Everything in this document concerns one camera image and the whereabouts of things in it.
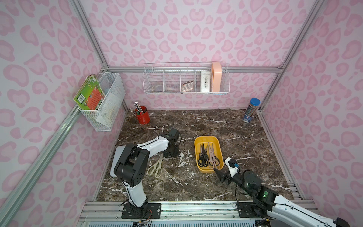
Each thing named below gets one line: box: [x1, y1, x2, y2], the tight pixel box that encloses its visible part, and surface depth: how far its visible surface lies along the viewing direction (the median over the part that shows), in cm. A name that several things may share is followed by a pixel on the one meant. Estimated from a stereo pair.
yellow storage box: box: [194, 135, 225, 174], surface depth 94 cm
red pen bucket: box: [136, 105, 151, 125], surface depth 113 cm
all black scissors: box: [197, 142, 209, 168], surface depth 92 cm
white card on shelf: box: [200, 70, 211, 93], surface depth 95 cm
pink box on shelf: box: [211, 61, 222, 93], surface depth 84 cm
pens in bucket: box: [132, 100, 145, 115], surface depth 109 cm
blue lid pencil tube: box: [242, 97, 261, 123], surface depth 103 cm
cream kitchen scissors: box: [146, 153, 164, 179], surface depth 89 cm
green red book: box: [73, 74, 106, 111], surface depth 73 cm
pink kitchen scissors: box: [207, 142, 221, 170], surface depth 90 cm
